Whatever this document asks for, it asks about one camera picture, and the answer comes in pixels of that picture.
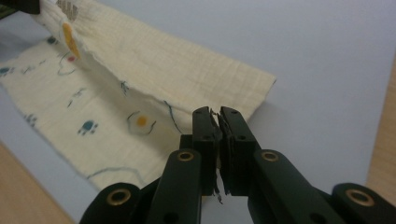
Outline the cream printed cloth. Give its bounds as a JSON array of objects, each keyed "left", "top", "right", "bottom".
[{"left": 0, "top": 0, "right": 277, "bottom": 191}]

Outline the green plastic basket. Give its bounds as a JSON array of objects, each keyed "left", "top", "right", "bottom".
[{"left": 0, "top": 7, "right": 18, "bottom": 21}]

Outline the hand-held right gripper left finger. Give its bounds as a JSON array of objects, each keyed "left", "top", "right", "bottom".
[{"left": 154, "top": 105, "right": 223, "bottom": 224}]

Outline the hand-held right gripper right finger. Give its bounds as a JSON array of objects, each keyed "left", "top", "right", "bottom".
[{"left": 218, "top": 105, "right": 347, "bottom": 224}]

